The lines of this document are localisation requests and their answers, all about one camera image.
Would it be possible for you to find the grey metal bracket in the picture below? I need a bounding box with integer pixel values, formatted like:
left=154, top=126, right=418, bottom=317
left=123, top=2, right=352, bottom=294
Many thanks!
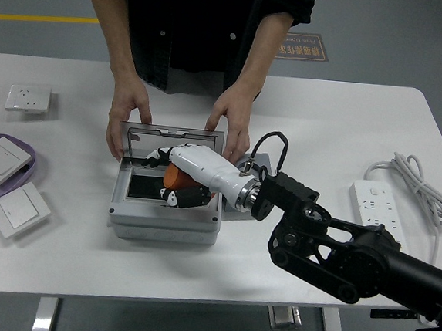
left=266, top=303, right=305, bottom=331

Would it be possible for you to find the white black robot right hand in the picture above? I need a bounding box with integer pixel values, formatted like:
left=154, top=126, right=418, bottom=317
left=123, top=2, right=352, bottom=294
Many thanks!
left=136, top=138, right=260, bottom=216

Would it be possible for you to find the orange cylinder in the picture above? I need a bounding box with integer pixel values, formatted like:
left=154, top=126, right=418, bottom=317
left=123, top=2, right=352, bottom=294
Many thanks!
left=161, top=161, right=218, bottom=201

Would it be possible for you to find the person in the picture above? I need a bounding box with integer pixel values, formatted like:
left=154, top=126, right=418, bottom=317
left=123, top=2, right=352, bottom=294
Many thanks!
left=56, top=0, right=322, bottom=107

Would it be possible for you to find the person's left hand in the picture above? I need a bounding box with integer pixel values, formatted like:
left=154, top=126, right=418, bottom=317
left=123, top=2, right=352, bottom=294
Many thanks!
left=201, top=81, right=257, bottom=165

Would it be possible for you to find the white wall socket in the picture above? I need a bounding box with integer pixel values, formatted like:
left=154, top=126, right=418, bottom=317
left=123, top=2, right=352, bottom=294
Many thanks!
left=4, top=83, right=52, bottom=115

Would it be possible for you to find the grey cube with round hole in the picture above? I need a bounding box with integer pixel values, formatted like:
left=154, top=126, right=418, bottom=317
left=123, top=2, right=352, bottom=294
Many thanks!
left=221, top=149, right=275, bottom=217

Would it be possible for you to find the black table control panel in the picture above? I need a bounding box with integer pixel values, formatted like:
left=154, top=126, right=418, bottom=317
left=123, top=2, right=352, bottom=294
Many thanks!
left=369, top=306, right=420, bottom=323

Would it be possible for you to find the white power strip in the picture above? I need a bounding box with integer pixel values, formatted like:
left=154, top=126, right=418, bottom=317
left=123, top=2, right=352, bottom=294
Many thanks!
left=344, top=178, right=412, bottom=248

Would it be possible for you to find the person's right hand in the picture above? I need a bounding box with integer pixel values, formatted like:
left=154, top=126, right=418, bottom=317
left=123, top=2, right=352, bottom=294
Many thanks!
left=103, top=73, right=157, bottom=164

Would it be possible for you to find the grey box with clear lid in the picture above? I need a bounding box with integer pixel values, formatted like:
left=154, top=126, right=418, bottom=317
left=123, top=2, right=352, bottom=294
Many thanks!
left=106, top=120, right=231, bottom=248

